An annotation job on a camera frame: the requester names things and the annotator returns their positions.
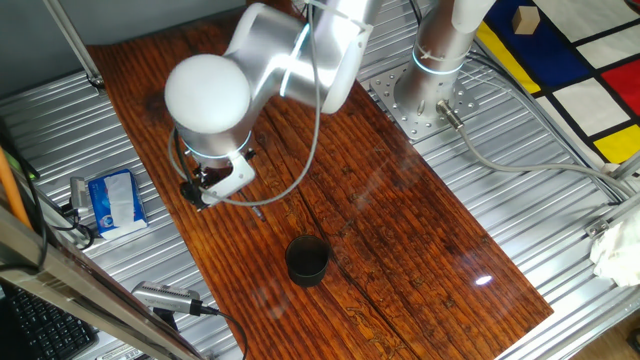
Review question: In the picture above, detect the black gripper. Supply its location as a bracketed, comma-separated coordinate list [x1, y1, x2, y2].
[192, 147, 258, 194]

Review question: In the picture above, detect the clear black gel pen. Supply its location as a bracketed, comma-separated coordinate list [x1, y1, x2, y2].
[238, 188, 268, 223]

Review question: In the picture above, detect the black mesh pen holder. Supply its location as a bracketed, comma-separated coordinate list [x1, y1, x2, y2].
[284, 234, 331, 288]

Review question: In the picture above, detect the blue tissue pack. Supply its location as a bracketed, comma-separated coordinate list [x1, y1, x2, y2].
[87, 168, 150, 240]

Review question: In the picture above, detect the small grey box device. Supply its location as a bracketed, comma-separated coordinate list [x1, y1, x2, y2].
[68, 176, 94, 211]

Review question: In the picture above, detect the orange pole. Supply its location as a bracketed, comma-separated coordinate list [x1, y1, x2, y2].
[0, 147, 34, 231]

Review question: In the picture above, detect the black keyboard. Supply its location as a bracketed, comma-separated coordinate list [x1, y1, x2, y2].
[0, 284, 99, 360]

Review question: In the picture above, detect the small wooden block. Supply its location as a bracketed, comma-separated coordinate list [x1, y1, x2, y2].
[511, 5, 542, 36]

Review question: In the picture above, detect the colourful block pattern mat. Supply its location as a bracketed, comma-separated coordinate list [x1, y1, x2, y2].
[474, 0, 640, 166]

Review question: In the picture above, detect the white crumpled cloth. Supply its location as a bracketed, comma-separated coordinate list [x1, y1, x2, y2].
[588, 209, 640, 289]

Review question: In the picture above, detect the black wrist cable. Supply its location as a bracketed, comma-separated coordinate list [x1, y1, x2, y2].
[169, 128, 209, 213]

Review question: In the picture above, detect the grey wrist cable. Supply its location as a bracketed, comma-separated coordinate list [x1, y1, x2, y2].
[167, 0, 322, 208]

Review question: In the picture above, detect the silver depth camera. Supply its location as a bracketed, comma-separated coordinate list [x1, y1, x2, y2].
[131, 280, 202, 317]

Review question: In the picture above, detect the black clamp with cables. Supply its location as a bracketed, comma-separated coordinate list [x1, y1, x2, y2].
[49, 202, 97, 251]

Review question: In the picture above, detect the black camera cable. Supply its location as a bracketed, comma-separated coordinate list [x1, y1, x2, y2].
[198, 303, 250, 360]

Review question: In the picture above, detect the aluminium frame beam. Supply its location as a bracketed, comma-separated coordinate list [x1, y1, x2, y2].
[0, 204, 206, 360]

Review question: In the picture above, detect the black hanging cable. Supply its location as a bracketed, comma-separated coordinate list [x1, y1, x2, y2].
[0, 117, 50, 274]

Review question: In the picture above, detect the aluminium frame post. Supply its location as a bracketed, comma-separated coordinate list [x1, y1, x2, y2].
[42, 0, 106, 91]

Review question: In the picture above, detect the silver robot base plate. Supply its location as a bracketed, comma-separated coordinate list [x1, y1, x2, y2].
[369, 62, 480, 141]

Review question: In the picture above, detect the grey base cable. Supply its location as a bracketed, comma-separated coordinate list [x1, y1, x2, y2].
[435, 99, 637, 199]

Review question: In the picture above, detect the aluminium corner bracket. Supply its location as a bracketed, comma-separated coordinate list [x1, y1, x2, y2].
[583, 217, 610, 240]

